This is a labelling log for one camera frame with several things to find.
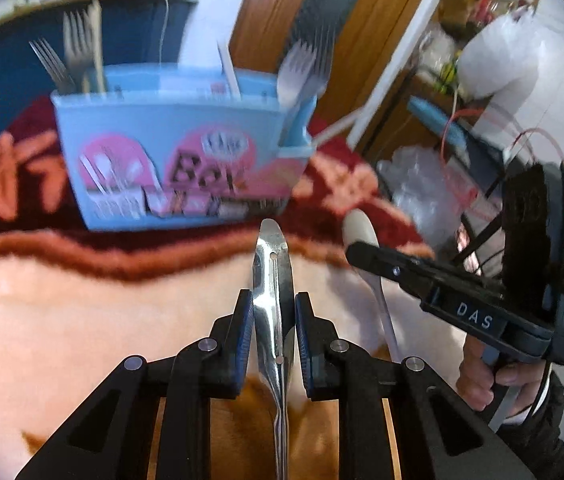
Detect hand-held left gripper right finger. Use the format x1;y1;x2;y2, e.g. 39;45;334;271
294;291;547;480

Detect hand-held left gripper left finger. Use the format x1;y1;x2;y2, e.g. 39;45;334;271
14;289;255;480

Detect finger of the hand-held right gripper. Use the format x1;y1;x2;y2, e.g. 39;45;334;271
346;241;437;307

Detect white chopstick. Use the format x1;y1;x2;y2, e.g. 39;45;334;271
311;112;365;145
217;42;241;98

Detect white handled fork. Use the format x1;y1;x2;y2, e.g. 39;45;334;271
277;40;315;108

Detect large steel fork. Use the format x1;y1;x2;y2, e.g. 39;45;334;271
307;22;337;101

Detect light blue utensil box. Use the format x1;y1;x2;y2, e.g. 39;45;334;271
51;62;319;233

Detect cream chopstick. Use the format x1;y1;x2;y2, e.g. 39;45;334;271
89;0;109;93

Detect small steel fork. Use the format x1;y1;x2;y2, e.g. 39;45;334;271
28;37;78;96
62;9;94;95

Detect person's right forearm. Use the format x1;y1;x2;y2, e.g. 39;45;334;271
504;375;564;480

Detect person's right hand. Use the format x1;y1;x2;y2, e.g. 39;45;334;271
456;334;550;414

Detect black metal rack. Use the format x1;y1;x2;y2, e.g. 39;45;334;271
456;150;564;281

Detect clear plastic bags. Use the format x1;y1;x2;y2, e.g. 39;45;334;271
377;145;477;241

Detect peach and maroon printed blanket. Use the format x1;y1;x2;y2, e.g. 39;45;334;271
0;95;467;480

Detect white plastic bag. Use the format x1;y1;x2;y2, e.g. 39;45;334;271
456;12;545;103

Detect wooden door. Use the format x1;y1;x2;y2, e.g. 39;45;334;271
229;0;442;146

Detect blue kitchen base cabinets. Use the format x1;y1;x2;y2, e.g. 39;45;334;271
0;0;197;161

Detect red cable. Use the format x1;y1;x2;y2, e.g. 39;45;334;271
439;107;564;181

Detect white power cable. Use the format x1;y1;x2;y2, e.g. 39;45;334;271
158;0;170;67

